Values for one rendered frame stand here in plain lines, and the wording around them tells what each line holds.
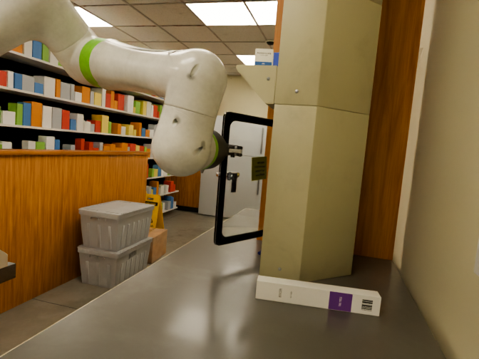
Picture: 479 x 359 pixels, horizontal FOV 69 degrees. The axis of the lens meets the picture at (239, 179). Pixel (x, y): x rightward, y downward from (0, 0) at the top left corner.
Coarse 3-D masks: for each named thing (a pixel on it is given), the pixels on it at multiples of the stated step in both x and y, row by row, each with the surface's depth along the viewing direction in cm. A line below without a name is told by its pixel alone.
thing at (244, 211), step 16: (240, 128) 104; (256, 128) 110; (240, 144) 105; (256, 144) 110; (240, 160) 106; (256, 160) 111; (240, 176) 107; (256, 176) 112; (240, 192) 108; (256, 192) 114; (224, 208) 103; (240, 208) 109; (256, 208) 115; (224, 224) 104; (240, 224) 110; (256, 224) 116
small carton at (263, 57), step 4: (256, 48) 97; (260, 48) 97; (256, 52) 97; (260, 52) 97; (264, 52) 97; (268, 52) 97; (272, 52) 97; (256, 56) 97; (260, 56) 97; (264, 56) 97; (268, 56) 97; (272, 56) 97; (256, 60) 98; (260, 60) 97; (264, 60) 97; (268, 60) 97; (272, 60) 98; (256, 64) 98; (260, 64) 98; (264, 64) 97; (268, 64) 97; (272, 64) 101
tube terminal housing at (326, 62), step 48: (288, 0) 88; (336, 0) 87; (288, 48) 89; (336, 48) 89; (288, 96) 90; (336, 96) 91; (288, 144) 91; (336, 144) 93; (288, 192) 92; (336, 192) 95; (288, 240) 93; (336, 240) 98
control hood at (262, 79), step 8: (240, 72) 93; (248, 72) 92; (256, 72) 92; (264, 72) 91; (272, 72) 91; (248, 80) 92; (256, 80) 92; (264, 80) 91; (272, 80) 91; (256, 88) 92; (264, 88) 91; (272, 88) 91; (264, 96) 92; (272, 96) 91; (272, 104) 92
